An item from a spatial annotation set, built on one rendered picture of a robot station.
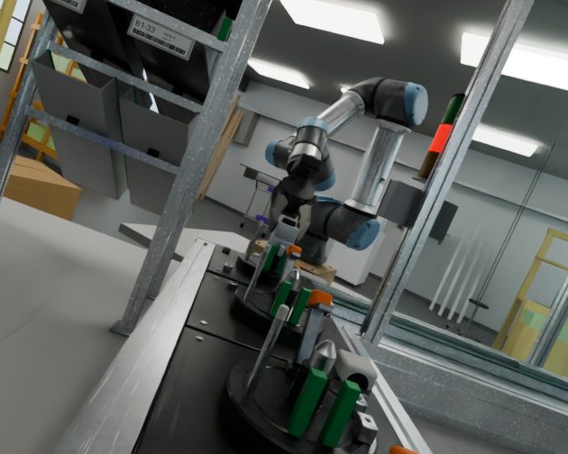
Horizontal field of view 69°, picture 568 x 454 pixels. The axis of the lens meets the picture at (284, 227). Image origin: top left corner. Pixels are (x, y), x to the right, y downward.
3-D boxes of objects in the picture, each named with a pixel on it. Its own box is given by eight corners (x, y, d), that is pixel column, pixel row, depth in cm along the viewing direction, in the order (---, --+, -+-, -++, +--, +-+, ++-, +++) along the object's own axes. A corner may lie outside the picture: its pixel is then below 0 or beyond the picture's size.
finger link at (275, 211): (265, 242, 87) (283, 213, 92) (273, 229, 82) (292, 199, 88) (252, 235, 87) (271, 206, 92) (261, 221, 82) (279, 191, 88)
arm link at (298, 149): (325, 150, 97) (294, 137, 96) (323, 164, 94) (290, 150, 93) (314, 170, 103) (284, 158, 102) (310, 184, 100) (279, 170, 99)
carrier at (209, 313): (201, 281, 71) (228, 214, 69) (328, 328, 74) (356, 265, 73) (178, 340, 47) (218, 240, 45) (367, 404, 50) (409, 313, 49)
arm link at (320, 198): (310, 227, 152) (325, 194, 150) (338, 241, 144) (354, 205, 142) (291, 222, 142) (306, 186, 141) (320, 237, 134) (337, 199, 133)
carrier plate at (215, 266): (214, 251, 96) (216, 242, 95) (307, 286, 99) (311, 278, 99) (202, 279, 72) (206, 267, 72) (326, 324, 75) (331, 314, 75)
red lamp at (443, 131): (423, 150, 75) (435, 125, 74) (447, 161, 76) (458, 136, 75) (435, 149, 70) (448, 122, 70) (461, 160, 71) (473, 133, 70)
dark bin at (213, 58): (160, 117, 88) (176, 91, 90) (215, 140, 87) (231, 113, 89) (123, 11, 61) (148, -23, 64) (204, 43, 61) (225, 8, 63)
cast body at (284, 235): (266, 244, 88) (279, 213, 87) (285, 251, 88) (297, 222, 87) (268, 252, 79) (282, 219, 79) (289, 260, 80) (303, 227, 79)
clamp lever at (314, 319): (288, 360, 42) (310, 289, 44) (306, 367, 42) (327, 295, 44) (297, 364, 38) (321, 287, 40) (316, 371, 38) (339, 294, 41)
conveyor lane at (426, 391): (199, 286, 96) (215, 247, 95) (503, 397, 108) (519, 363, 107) (179, 335, 68) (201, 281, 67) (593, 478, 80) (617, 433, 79)
